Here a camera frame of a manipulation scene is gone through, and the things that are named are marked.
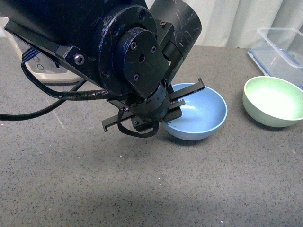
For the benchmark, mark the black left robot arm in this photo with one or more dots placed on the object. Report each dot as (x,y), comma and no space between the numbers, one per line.
(124,52)

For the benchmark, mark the green bowl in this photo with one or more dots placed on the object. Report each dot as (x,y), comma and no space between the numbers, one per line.
(273,102)

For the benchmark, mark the clear plastic container blue lid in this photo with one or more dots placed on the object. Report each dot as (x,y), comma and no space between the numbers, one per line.
(278,52)

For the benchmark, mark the white curtain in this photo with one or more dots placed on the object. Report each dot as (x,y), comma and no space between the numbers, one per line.
(234,23)

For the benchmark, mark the blue bowl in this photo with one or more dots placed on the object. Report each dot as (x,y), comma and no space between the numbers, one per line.
(202,115)

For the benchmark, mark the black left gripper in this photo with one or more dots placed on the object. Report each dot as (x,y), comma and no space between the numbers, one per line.
(163,105)

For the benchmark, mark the cream two-slot toaster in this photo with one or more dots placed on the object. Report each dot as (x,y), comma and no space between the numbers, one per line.
(49,72)

